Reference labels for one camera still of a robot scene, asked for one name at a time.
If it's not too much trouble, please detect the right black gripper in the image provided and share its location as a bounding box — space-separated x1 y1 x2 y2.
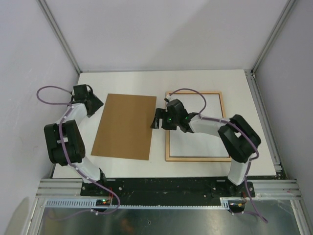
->
151 107 179 130

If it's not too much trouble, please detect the wooden picture frame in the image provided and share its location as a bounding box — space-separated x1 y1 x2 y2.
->
165 91 232 163

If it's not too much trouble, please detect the brown frame backing board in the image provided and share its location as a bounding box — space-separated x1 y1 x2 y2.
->
91 94 157 161

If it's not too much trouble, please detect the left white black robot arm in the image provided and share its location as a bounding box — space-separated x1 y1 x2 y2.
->
44 84 108 196

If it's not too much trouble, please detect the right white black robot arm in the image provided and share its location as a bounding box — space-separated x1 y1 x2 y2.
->
150 99 261 196

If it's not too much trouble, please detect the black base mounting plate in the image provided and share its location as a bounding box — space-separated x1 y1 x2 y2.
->
80 177 256 207

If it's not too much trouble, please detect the shiny metal floor sheet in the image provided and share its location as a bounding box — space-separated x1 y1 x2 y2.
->
38 200 303 235

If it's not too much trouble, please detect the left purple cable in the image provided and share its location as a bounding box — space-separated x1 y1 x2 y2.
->
36 85 121 221

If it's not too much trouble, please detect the purple cable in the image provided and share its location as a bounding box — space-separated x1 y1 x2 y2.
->
165 88 268 223
36 85 121 221

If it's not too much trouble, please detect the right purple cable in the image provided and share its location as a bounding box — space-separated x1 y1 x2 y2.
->
165 88 268 223

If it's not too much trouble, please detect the aluminium front rail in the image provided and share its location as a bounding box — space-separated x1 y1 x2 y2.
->
36 179 302 200

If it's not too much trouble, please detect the grey slotted cable duct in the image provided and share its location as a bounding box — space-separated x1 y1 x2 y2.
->
45 198 229 210

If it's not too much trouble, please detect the left aluminium corner post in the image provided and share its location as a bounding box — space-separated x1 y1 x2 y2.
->
36 0 82 74

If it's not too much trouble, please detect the aluminium corner post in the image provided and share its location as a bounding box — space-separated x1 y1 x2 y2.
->
250 0 298 74
36 0 82 74

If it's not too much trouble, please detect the right aluminium corner post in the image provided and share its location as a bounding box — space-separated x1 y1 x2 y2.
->
250 0 298 74

